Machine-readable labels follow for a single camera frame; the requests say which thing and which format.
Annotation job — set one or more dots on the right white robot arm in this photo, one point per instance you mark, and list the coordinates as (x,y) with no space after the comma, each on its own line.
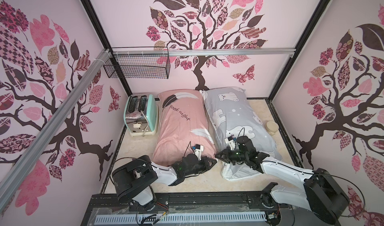
(316,191)

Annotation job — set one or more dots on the mint and chrome toaster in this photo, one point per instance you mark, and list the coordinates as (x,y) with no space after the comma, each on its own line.
(141,115)

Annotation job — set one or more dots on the white slotted cable duct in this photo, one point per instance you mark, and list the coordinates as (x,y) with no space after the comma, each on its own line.
(179,219)

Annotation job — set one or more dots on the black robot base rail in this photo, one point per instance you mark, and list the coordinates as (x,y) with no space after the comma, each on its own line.
(282,215)

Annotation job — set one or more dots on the left aluminium frame rail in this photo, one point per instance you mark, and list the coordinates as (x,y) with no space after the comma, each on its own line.
(24,165)

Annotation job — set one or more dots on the pink feather pillow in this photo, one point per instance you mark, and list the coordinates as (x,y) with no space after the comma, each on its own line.
(183,124)

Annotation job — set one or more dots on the aluminium frame rail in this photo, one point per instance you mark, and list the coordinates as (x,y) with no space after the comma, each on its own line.
(24,165)
(212,52)

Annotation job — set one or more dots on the grey polar bear pillow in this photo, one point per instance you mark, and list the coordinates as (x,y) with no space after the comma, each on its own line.
(231,115)

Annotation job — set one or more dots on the back aluminium frame rail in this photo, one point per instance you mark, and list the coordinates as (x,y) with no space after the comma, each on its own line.
(212,52)

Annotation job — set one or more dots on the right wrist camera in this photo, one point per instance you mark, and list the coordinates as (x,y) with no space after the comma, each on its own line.
(231,142)

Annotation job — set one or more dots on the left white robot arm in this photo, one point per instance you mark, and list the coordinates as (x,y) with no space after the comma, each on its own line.
(133,180)

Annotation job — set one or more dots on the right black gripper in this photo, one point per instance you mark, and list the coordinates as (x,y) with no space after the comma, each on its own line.
(229,155)

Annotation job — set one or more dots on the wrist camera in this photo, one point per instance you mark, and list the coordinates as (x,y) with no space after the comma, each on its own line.
(231,142)
(198,149)

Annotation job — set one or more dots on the black wire basket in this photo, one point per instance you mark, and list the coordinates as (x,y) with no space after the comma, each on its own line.
(139,63)

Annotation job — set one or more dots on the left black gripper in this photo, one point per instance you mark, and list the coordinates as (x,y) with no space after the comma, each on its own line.
(205,161)

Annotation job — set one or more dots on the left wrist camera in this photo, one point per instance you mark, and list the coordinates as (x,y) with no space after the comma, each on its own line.
(198,149)

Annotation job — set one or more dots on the round beige jar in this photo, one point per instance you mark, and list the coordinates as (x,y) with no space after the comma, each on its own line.
(272,128)

